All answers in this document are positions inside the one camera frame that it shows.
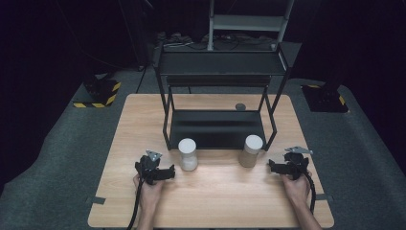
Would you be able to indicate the round grey sticker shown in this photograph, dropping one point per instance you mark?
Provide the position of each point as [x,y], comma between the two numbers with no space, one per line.
[240,106]

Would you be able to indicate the grey metal stand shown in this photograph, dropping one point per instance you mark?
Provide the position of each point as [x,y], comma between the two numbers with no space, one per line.
[249,23]

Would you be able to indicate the black metal shelf rack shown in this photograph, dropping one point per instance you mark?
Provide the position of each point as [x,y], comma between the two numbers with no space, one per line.
[220,64]

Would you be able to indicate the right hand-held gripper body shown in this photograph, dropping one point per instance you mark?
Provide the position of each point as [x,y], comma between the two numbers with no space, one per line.
[297,163]

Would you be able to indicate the person's left hand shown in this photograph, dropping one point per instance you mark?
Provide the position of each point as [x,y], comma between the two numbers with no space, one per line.
[149,193]

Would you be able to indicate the grey tape strip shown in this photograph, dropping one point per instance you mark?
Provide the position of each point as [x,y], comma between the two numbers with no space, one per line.
[95,200]
[325,197]

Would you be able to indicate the white powder jar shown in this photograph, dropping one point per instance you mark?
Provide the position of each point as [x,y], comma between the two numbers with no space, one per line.
[187,155]

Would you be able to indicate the brown powder jar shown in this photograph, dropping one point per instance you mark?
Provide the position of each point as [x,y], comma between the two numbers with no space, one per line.
[250,151]

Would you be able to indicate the person's right hand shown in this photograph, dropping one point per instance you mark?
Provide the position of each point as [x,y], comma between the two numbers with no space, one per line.
[297,190]

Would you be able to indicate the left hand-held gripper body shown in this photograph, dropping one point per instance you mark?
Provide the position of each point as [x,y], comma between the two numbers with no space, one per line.
[147,166]

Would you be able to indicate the yellow-black striped stand base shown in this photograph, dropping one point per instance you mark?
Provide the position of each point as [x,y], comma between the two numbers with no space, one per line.
[325,99]
[102,92]

